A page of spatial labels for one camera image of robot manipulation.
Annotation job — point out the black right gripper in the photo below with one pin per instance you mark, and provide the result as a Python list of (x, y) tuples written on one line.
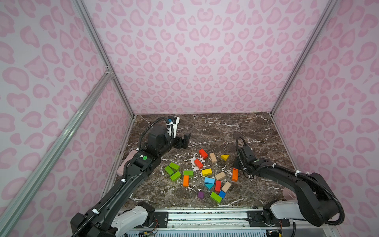
[(247, 167)]

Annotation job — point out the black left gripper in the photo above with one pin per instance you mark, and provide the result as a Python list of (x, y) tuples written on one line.
[(179, 141)]

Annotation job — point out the orange block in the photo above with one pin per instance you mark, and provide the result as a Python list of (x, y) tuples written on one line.
[(185, 181), (235, 175)]

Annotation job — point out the yellow triangle block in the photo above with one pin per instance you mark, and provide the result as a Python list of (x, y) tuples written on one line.
[(225, 157)]

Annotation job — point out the red block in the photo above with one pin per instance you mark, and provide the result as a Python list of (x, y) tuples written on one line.
[(218, 186), (198, 164), (203, 154)]

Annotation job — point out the tan block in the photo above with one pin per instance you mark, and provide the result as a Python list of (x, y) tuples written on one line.
[(226, 187), (220, 176), (213, 158)]

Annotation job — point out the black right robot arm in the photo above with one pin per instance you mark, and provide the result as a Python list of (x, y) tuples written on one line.
[(315, 202)]

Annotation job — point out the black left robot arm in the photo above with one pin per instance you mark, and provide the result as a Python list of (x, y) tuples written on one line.
[(103, 219)]

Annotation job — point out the green block upper left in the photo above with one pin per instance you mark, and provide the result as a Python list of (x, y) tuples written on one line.
[(174, 166)]

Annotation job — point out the green block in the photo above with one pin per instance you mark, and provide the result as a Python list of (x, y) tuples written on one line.
[(174, 177), (174, 166), (215, 197), (169, 170), (189, 173)]

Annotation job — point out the green block far left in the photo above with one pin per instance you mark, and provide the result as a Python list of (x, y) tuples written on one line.
[(169, 170)]

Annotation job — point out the green block centre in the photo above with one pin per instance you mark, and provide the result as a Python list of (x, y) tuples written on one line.
[(189, 173)]

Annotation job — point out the green block lower left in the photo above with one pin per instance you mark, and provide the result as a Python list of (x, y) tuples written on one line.
[(174, 177)]

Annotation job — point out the yellow rectangular block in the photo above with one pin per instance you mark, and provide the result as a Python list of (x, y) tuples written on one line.
[(206, 172)]

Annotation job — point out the blue small block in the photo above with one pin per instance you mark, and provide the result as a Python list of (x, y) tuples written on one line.
[(222, 194)]

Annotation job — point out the light blue block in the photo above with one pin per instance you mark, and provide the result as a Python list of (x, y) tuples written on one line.
[(208, 180)]

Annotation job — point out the teal triangle block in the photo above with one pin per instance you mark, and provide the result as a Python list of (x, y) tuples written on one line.
[(209, 186)]

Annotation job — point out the green block bottom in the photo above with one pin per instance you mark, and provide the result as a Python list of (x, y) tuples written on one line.
[(215, 197)]

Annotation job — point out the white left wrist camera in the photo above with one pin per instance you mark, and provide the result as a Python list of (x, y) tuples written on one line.
[(172, 125)]

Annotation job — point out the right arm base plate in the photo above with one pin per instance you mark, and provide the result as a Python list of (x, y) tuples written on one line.
[(261, 218)]

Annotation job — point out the aluminium front rail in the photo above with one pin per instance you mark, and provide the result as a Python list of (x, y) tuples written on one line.
[(225, 222)]

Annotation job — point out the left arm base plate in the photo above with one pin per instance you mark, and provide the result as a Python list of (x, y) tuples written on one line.
[(157, 218)]

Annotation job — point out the left corner frame post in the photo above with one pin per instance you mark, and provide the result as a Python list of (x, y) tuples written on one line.
[(89, 25)]

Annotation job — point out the corner frame post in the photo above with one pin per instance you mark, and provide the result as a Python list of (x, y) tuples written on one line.
[(325, 17), (89, 25)]

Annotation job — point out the right corner frame post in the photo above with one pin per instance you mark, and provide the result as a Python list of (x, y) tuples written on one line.
[(325, 17)]

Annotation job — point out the aluminium diagonal frame bar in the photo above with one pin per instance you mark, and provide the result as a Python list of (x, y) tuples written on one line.
[(29, 189)]

